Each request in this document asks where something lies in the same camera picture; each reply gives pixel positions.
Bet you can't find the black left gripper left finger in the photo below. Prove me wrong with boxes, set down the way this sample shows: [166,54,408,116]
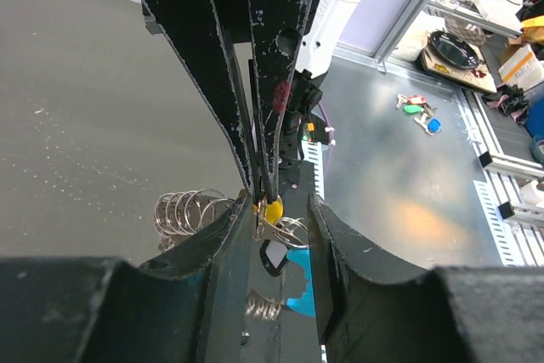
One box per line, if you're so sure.
[1,196,255,362]

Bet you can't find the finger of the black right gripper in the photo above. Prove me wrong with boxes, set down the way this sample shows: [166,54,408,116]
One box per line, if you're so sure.
[247,0,312,202]
[140,0,258,196]

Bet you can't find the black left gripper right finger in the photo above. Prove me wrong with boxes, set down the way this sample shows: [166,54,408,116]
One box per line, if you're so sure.
[308,195,543,362]

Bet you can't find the metal key organizer blue handle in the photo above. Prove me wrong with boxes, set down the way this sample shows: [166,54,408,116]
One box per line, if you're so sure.
[153,187,318,324]

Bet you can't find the black key tag white label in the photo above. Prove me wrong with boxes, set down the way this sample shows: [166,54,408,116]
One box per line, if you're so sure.
[259,240,289,277]

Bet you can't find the silver keys bunch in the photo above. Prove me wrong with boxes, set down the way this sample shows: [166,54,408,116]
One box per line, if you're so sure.
[252,213,308,249]

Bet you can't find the yellow key tag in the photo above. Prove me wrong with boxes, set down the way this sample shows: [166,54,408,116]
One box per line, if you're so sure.
[253,196,284,224]

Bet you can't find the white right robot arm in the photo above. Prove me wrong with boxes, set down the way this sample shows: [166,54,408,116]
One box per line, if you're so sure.
[140,0,361,201]

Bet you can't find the keys with coloured tags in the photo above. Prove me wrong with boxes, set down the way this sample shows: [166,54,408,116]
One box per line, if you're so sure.
[395,94,442,135]

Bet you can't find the black pan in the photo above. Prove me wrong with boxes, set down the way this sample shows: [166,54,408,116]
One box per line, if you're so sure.
[428,31,480,70]

